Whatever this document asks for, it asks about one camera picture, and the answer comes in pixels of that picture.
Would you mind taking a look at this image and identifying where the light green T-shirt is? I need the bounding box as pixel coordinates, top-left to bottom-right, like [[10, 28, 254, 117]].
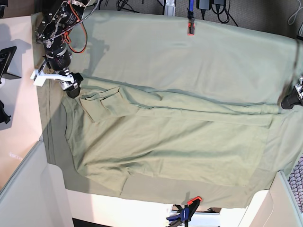
[[62, 79, 283, 193]]

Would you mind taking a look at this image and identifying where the purple patterned fabric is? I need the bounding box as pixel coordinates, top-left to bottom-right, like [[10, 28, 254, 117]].
[[288, 157, 303, 213]]

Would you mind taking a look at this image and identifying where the blue orange clamp at bottom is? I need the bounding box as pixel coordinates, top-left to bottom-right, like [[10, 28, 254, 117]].
[[166, 196, 203, 227]]

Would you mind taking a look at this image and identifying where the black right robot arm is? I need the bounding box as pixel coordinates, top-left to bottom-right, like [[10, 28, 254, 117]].
[[31, 0, 100, 98]]

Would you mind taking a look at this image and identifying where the black object at left edge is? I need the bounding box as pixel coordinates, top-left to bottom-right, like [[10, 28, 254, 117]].
[[0, 101, 12, 131]]

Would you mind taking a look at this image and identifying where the blue orange clamp top middle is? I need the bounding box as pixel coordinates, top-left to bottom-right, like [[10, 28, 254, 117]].
[[187, 0, 195, 35]]

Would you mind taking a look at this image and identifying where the black power adapter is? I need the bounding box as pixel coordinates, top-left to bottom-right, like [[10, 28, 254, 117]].
[[196, 0, 211, 10]]

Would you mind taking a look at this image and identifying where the black tablet stand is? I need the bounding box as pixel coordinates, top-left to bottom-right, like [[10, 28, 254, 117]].
[[0, 46, 21, 80]]

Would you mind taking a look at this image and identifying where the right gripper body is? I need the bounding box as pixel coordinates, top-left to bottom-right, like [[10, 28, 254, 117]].
[[56, 68, 76, 91]]

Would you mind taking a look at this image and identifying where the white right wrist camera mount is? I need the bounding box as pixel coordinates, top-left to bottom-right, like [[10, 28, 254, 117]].
[[30, 70, 74, 87]]

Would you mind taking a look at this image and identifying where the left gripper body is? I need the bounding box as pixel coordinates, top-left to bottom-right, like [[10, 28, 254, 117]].
[[294, 77, 303, 99]]

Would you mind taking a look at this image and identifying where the blue orange clamp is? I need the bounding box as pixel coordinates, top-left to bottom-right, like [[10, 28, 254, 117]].
[[187, 0, 195, 35], [166, 196, 203, 227]]

